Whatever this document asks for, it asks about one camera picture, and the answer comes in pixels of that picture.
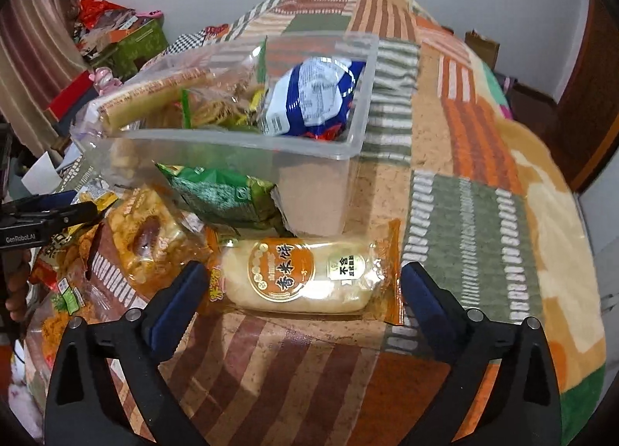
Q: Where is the peanut candy clear pack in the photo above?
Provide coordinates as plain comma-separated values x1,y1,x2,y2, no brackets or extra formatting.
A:
107,186,211,297

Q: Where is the fried dough balls bag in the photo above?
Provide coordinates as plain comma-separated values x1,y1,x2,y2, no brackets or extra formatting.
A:
25,279,112,371

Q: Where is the green gift box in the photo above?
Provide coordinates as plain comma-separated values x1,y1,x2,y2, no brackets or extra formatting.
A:
111,20,169,80

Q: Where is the green snack bag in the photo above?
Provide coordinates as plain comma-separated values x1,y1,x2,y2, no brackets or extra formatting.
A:
155,163,294,236

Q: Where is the blue white snack bag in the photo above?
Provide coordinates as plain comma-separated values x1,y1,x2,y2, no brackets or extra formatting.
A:
258,56,366,141

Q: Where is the red fried snack bag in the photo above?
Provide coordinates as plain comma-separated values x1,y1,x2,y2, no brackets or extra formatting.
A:
29,225,100,290

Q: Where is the brown cardboard box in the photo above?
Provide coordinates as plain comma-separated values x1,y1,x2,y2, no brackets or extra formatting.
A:
465,30,499,70

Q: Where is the orange label rice cake pack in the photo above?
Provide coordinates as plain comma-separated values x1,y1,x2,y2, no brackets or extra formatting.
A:
207,219,404,326

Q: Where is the red box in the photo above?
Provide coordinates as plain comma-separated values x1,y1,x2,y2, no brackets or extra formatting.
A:
45,70,93,122

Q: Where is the long barcode biscuit pack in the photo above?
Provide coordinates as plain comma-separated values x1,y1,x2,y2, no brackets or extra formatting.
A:
96,68,214,132

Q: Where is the brown wooden door frame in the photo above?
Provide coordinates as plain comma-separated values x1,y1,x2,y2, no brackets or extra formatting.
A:
556,0,618,193

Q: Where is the striped brown curtain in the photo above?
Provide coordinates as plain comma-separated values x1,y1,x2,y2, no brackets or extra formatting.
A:
1,0,86,156

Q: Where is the clear plastic storage bin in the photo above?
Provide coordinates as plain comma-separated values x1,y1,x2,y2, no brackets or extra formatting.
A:
70,32,378,236

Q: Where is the pink plush toy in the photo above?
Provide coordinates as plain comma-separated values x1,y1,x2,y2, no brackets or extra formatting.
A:
89,67,123,96

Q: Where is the patchwork striped bed quilt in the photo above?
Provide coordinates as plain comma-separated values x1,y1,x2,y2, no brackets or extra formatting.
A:
166,0,605,445

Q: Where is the yellow small snack packet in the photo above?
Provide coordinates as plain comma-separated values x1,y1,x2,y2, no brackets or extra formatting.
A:
71,184,118,214

